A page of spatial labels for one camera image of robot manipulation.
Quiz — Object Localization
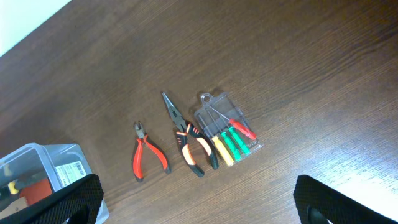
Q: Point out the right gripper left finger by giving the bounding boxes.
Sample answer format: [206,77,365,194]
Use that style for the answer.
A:
[1,174,104,224]

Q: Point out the orange black needle-nose pliers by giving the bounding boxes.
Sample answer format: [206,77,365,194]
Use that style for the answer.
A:
[160,91,220,178]

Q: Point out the orange scraper wooden handle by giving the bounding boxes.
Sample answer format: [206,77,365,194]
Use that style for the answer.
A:
[1,179,53,219]

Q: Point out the metal file yellow black handle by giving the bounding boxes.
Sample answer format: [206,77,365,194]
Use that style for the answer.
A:
[1,163,53,204]

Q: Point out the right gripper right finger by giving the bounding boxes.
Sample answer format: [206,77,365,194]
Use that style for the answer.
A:
[293,175,397,224]

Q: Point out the yellow handled screwdriver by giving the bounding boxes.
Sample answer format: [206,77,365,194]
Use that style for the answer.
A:
[197,113,234,166]

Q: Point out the green handled screwdriver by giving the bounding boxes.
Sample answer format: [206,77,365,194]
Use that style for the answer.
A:
[216,118,250,158]
[206,110,241,161]

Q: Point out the small red diagonal cutters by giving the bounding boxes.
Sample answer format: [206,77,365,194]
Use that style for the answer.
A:
[132,120,172,183]

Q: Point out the red handled screwdriver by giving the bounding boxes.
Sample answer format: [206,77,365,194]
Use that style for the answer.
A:
[209,106,257,140]

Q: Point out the clear plastic storage container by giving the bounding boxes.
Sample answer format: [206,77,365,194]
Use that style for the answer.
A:
[1,143,109,223]

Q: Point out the clear screwdriver set case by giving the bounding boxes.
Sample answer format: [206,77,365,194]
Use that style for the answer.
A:
[194,92,262,166]

